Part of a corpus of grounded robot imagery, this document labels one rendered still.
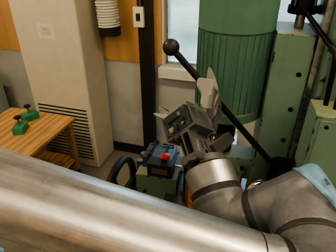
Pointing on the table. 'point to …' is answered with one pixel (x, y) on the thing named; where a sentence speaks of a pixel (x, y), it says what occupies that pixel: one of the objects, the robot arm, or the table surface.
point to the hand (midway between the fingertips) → (184, 88)
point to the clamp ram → (182, 173)
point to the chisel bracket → (240, 158)
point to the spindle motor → (236, 52)
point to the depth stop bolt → (241, 172)
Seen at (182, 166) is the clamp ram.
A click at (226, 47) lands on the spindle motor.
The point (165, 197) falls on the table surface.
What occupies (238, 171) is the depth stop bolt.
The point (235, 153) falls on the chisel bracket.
